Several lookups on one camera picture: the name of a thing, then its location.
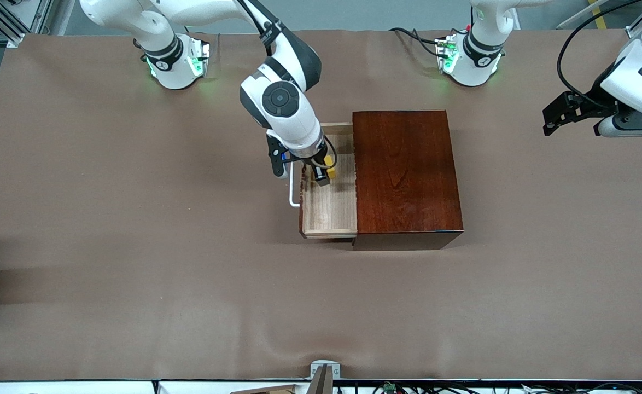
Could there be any wooden drawer with white handle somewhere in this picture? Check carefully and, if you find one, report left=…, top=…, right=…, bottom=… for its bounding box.
left=289, top=121, right=359, bottom=240

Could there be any yellow floor tape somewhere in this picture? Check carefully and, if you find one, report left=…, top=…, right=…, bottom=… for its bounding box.
left=588, top=0, right=609, bottom=31

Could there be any dark brown wooden cabinet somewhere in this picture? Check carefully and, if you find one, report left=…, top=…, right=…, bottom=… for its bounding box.
left=351, top=110, right=464, bottom=251

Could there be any brown table mat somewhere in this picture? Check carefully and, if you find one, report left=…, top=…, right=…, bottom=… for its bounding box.
left=0, top=30, right=642, bottom=382

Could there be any light wooden board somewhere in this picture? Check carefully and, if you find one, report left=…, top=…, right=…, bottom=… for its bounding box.
left=231, top=385, right=300, bottom=394

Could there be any black base power cable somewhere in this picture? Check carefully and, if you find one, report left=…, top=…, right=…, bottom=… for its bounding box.
left=388, top=26, right=443, bottom=60

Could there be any grey metal camera bracket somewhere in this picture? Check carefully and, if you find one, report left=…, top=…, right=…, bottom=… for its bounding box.
left=307, top=360, right=341, bottom=394

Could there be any silver aluminium post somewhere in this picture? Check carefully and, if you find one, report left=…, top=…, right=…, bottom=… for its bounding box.
left=28, top=0, right=75, bottom=36

